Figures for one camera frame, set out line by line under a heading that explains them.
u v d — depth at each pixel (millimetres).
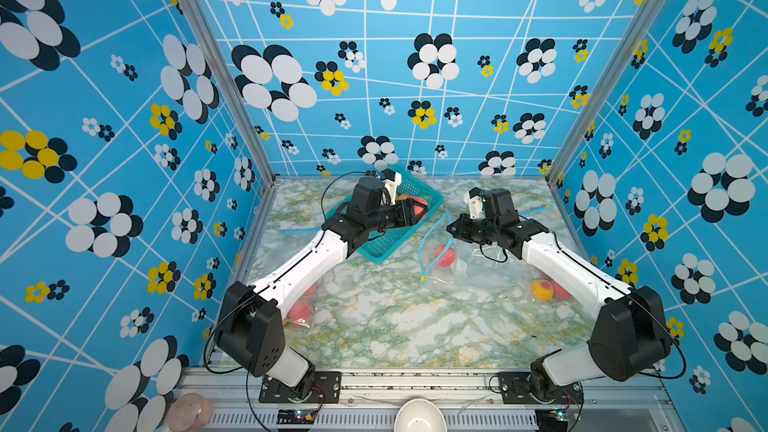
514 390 726
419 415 691
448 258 845
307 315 798
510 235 603
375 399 730
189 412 693
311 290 512
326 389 736
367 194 592
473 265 951
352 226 606
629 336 418
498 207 649
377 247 1014
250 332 418
